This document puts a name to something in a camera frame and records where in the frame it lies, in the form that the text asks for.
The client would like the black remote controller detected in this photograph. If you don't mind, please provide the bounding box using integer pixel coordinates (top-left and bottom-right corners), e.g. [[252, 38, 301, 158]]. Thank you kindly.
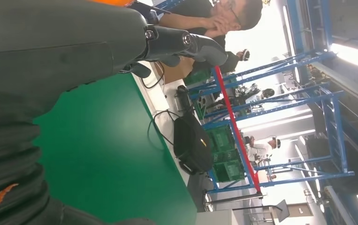
[[175, 84, 196, 113]]

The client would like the orange plastic bottle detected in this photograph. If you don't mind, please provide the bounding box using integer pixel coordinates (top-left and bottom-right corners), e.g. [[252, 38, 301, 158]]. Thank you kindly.
[[87, 0, 135, 7]]

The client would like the white table with metal legs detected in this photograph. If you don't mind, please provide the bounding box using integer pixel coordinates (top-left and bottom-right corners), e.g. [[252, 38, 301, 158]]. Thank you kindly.
[[195, 191, 264, 225]]

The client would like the blue metal shelf rack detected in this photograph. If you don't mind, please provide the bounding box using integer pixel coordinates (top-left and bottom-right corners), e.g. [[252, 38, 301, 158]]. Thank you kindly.
[[187, 51, 355, 195]]

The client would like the green plastic crate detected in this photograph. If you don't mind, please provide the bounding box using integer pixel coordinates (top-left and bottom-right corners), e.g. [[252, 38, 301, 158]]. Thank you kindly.
[[212, 160, 245, 183], [206, 124, 236, 153]]

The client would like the black carrying case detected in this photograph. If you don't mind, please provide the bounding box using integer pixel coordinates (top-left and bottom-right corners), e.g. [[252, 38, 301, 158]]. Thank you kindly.
[[173, 114, 214, 175]]

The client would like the white desk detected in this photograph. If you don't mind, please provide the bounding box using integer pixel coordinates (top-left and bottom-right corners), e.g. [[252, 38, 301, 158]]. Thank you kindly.
[[131, 59, 209, 187]]

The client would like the black cable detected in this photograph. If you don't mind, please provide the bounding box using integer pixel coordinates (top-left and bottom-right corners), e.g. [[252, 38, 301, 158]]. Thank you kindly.
[[141, 60, 166, 90], [147, 109, 183, 147]]

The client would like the green table mat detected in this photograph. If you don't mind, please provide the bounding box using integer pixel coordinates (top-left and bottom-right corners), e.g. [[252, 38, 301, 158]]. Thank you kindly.
[[32, 73, 198, 225]]

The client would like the brown cardboard box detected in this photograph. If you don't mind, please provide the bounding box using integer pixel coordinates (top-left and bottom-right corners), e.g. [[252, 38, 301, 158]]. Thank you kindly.
[[153, 57, 196, 85]]

